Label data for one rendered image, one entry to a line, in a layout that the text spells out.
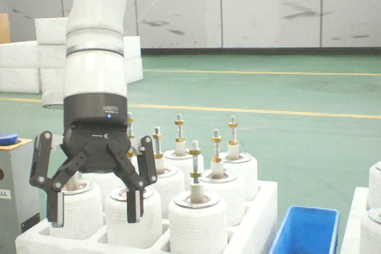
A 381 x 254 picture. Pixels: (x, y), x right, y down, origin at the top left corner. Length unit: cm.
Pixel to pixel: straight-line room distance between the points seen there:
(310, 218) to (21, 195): 61
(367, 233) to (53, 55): 314
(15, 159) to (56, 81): 270
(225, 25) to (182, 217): 543
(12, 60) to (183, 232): 327
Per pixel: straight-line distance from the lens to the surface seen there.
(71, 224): 90
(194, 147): 79
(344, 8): 581
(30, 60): 385
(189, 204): 80
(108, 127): 59
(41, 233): 95
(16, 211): 103
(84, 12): 60
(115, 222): 84
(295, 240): 117
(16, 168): 101
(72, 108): 57
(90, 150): 57
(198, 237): 79
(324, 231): 115
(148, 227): 84
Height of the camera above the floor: 56
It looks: 12 degrees down
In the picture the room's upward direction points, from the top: 2 degrees counter-clockwise
